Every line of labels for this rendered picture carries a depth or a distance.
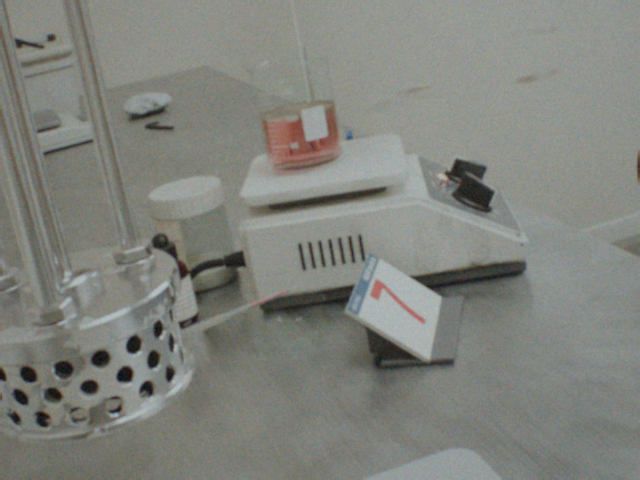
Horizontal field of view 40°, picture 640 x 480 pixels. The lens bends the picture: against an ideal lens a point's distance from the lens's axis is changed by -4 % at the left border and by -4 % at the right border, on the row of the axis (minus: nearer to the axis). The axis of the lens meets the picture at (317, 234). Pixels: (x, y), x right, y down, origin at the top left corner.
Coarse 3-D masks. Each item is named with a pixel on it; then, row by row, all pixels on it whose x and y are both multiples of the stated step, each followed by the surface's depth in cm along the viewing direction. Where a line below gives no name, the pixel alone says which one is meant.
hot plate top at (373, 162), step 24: (360, 144) 72; (384, 144) 71; (264, 168) 70; (336, 168) 67; (360, 168) 65; (384, 168) 64; (240, 192) 65; (264, 192) 64; (288, 192) 64; (312, 192) 63; (336, 192) 63
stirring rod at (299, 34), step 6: (294, 0) 64; (294, 6) 64; (294, 12) 65; (294, 18) 65; (294, 24) 65; (300, 24) 65; (294, 30) 65; (300, 30) 65; (300, 36) 65; (300, 42) 65; (300, 48) 65; (300, 54) 66; (306, 54) 66; (300, 60) 66; (306, 60) 66
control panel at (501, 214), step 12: (432, 168) 72; (444, 168) 74; (432, 180) 69; (444, 180) 70; (432, 192) 65; (444, 192) 66; (456, 204) 65; (492, 204) 69; (504, 204) 70; (480, 216) 64; (492, 216) 65; (504, 216) 67; (516, 228) 65
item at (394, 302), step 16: (384, 272) 61; (384, 288) 59; (400, 288) 60; (416, 288) 62; (368, 304) 56; (384, 304) 57; (400, 304) 58; (416, 304) 60; (384, 320) 56; (400, 320) 57; (416, 320) 58; (400, 336) 55; (416, 336) 56
